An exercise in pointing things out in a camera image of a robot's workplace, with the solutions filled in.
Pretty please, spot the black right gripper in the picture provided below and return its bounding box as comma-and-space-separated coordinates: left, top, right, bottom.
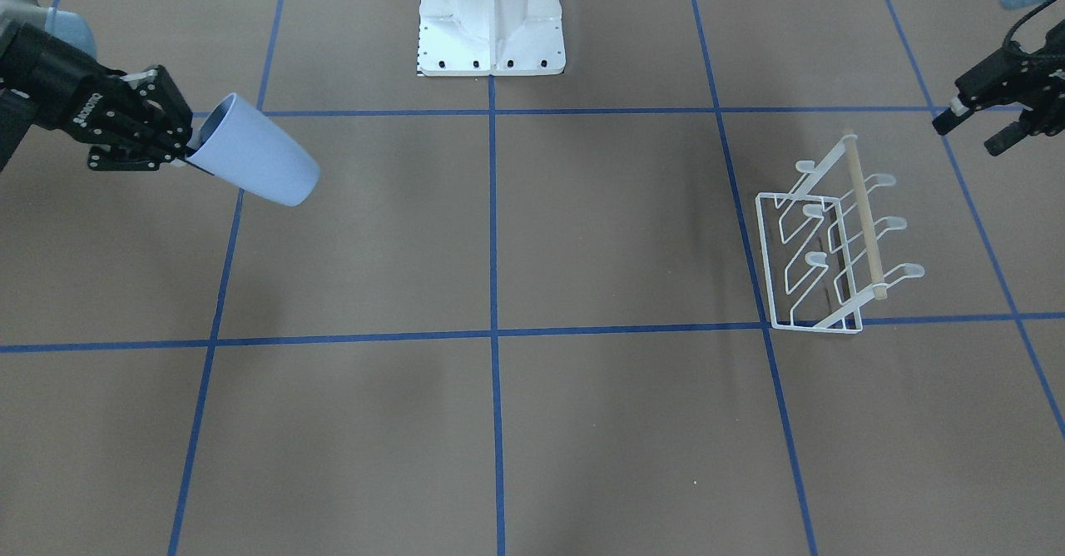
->
1, 22, 194, 171

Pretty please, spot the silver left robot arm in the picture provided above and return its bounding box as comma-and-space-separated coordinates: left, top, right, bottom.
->
933, 0, 1064, 156

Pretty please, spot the white wire cup holder rack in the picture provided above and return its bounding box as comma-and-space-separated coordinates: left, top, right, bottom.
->
755, 130, 927, 336

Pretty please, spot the black braided cable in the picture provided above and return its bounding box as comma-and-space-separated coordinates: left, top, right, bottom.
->
1003, 0, 1065, 66

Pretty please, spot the light blue plastic cup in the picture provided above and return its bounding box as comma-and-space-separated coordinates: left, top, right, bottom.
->
186, 93, 322, 206

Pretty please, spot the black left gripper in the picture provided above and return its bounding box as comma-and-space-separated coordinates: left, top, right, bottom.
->
932, 22, 1064, 156

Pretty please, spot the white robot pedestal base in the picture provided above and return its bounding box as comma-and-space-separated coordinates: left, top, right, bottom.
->
416, 0, 567, 76

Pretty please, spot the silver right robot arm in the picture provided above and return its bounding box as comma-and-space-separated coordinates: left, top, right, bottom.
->
1, 0, 194, 171

